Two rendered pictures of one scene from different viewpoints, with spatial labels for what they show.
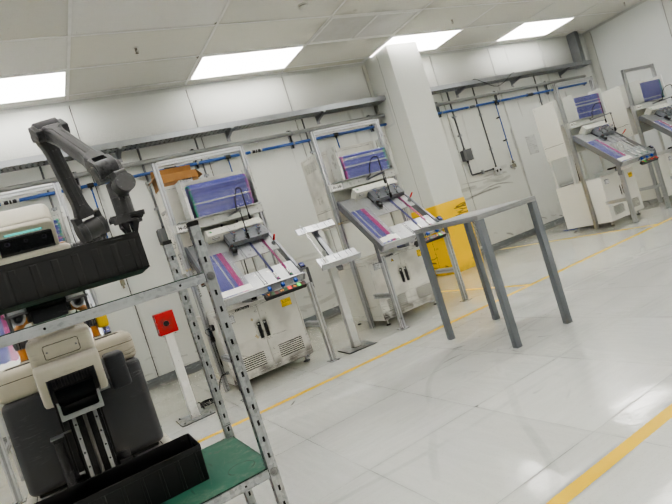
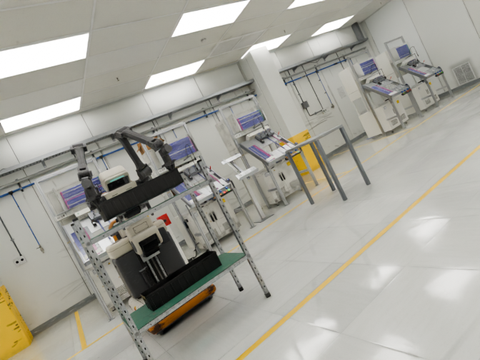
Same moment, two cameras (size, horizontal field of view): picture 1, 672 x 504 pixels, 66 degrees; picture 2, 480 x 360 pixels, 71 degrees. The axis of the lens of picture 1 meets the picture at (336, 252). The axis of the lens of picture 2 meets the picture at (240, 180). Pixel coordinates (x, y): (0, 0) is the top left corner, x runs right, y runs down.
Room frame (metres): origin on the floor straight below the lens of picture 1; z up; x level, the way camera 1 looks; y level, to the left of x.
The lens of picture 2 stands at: (-0.88, 0.22, 0.97)
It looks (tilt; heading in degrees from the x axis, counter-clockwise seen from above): 3 degrees down; 359
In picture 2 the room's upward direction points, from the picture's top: 27 degrees counter-clockwise
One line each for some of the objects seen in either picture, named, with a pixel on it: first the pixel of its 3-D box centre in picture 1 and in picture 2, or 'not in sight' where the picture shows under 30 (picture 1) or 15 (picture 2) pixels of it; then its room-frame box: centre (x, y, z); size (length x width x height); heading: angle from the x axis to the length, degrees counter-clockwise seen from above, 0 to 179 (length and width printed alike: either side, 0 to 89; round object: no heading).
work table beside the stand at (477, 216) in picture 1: (488, 273); (325, 166); (3.36, -0.90, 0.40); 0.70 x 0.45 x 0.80; 22
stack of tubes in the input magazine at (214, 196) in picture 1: (219, 195); (177, 150); (4.32, 0.78, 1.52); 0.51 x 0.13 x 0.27; 118
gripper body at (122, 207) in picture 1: (124, 209); (167, 160); (1.62, 0.58, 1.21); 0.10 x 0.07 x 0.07; 119
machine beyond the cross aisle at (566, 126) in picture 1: (586, 153); (371, 93); (6.79, -3.51, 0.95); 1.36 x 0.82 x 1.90; 28
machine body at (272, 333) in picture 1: (253, 337); (207, 223); (4.40, 0.89, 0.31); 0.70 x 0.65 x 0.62; 118
